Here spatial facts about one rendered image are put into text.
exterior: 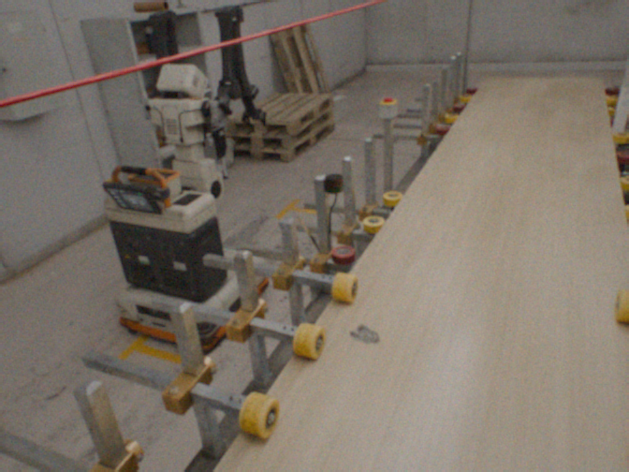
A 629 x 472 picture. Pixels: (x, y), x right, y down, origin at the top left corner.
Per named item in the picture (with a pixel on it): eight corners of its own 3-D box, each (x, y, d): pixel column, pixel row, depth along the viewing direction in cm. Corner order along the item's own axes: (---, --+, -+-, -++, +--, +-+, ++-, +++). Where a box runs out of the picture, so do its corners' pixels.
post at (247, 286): (255, 393, 148) (232, 254, 125) (261, 385, 151) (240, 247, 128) (266, 397, 146) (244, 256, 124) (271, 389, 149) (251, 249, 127)
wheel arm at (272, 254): (241, 256, 189) (240, 246, 187) (245, 252, 192) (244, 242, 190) (347, 275, 172) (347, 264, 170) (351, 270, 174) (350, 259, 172)
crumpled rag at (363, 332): (343, 332, 132) (343, 325, 131) (363, 322, 136) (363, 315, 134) (366, 349, 126) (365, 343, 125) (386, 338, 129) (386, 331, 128)
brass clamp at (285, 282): (271, 288, 150) (270, 274, 148) (291, 266, 161) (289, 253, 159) (289, 292, 148) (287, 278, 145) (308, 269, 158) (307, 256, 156)
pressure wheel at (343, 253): (329, 282, 173) (328, 253, 168) (338, 270, 180) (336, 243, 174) (351, 286, 170) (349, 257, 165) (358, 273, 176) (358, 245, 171)
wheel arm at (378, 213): (304, 211, 229) (303, 202, 227) (307, 207, 232) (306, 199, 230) (396, 222, 211) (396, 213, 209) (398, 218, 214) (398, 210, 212)
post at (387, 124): (382, 209, 245) (382, 118, 224) (385, 205, 249) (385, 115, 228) (391, 210, 243) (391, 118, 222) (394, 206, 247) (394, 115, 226)
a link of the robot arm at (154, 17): (144, 7, 264) (159, 7, 259) (162, 11, 275) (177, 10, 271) (153, 97, 277) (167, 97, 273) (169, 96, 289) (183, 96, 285)
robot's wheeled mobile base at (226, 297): (210, 355, 259) (201, 317, 248) (118, 330, 286) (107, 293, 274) (272, 287, 312) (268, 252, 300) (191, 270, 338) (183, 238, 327)
